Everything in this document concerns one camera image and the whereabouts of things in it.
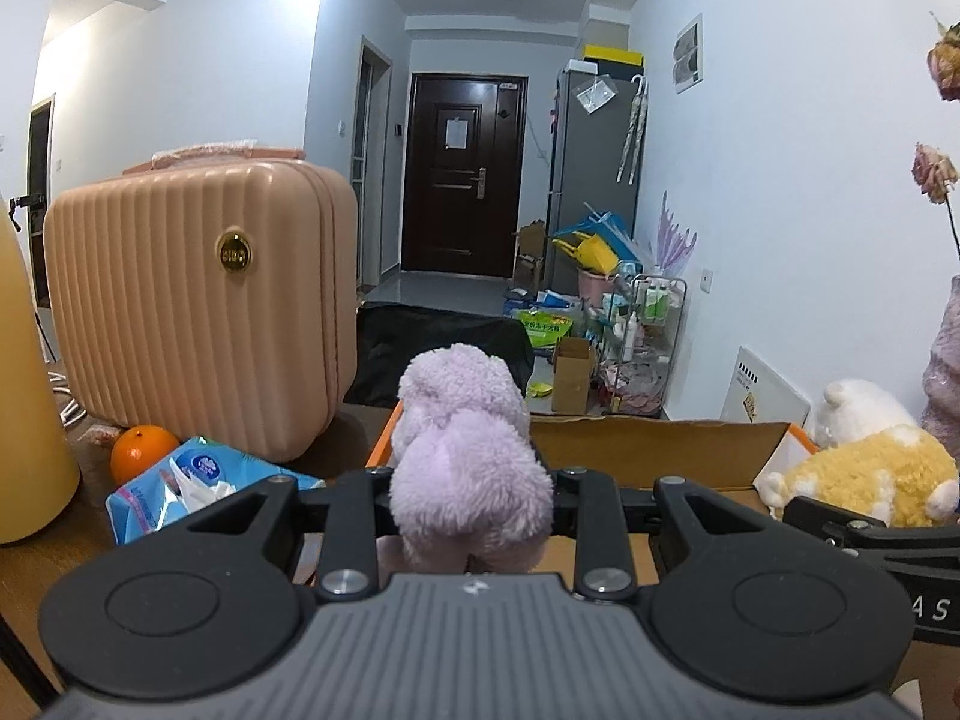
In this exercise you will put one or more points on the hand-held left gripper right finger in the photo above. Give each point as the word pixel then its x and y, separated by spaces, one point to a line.
pixel 596 532

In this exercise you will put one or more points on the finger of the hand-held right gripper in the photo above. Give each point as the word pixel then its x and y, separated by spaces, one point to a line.
pixel 832 519

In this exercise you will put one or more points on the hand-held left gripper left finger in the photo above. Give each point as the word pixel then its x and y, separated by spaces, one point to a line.
pixel 352 525

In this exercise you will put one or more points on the yellow and white plush toy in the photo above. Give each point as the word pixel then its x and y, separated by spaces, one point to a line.
pixel 877 472

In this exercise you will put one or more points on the orange cardboard box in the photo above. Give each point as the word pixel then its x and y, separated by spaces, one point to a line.
pixel 660 450

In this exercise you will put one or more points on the purple plush toy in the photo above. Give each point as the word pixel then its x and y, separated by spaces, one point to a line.
pixel 465 480

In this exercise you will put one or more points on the small brown cardboard box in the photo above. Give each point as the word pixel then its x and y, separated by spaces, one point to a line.
pixel 574 382

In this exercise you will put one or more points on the blue tissue pack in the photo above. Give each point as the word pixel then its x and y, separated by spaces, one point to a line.
pixel 202 465

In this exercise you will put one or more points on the pink textured vase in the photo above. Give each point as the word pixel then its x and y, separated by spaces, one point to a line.
pixel 943 375

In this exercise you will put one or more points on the black bag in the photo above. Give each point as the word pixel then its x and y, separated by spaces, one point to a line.
pixel 420 330

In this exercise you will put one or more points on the green printed bag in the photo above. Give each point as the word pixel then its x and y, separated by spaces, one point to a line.
pixel 547 328

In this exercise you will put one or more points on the orange fruit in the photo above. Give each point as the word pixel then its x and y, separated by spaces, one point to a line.
pixel 142 450

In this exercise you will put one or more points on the pink bucket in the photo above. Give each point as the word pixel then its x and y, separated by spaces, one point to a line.
pixel 594 286

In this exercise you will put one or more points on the yellow plastic item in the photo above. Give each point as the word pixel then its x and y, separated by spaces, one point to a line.
pixel 592 253

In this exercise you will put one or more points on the open brown cardboard box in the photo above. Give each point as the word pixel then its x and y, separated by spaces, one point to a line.
pixel 531 255

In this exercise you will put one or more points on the blue plastic item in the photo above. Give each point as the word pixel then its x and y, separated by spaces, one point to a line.
pixel 619 229

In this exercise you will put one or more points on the purple wing decoration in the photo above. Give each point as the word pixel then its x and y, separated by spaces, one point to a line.
pixel 673 236

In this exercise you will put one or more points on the yellow juice bottle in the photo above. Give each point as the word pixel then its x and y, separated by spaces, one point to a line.
pixel 30 427

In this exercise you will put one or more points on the dark brown entrance door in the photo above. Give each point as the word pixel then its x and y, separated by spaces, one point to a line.
pixel 457 202

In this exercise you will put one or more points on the grey refrigerator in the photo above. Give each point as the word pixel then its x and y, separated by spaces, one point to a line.
pixel 592 180

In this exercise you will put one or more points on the grey interior door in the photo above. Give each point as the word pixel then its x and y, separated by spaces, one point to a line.
pixel 369 165

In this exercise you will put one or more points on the dried pink rose bouquet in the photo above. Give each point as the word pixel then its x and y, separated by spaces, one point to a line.
pixel 934 165

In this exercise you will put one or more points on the white paper notice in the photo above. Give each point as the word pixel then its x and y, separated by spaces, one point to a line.
pixel 454 133

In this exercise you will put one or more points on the white folded umbrella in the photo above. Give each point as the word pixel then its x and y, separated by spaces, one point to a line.
pixel 632 127

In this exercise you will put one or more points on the clear plastic bag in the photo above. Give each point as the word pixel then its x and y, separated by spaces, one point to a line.
pixel 595 95

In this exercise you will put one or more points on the yellow and black box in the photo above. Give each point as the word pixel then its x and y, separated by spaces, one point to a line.
pixel 613 58

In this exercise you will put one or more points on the white wall socket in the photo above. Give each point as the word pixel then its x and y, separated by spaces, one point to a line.
pixel 705 280

